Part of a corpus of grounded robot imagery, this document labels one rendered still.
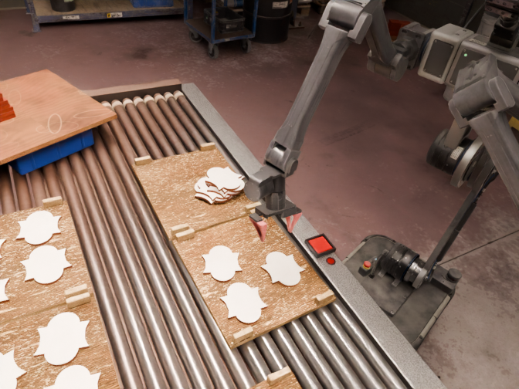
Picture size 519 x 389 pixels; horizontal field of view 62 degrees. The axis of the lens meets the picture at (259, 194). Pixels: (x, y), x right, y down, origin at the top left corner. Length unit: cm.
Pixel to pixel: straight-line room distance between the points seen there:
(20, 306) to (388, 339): 100
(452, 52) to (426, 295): 130
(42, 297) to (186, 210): 51
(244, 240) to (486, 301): 183
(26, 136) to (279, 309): 107
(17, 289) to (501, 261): 274
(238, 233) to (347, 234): 154
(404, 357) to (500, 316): 162
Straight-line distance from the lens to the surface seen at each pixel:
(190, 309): 126
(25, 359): 124
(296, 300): 128
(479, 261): 311
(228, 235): 141
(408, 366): 129
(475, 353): 264
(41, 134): 173
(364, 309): 135
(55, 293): 133
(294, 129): 110
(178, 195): 155
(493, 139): 103
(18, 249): 147
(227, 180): 152
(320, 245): 145
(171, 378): 116
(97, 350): 120
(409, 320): 227
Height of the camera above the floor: 196
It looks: 41 degrees down
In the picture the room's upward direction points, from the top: 8 degrees clockwise
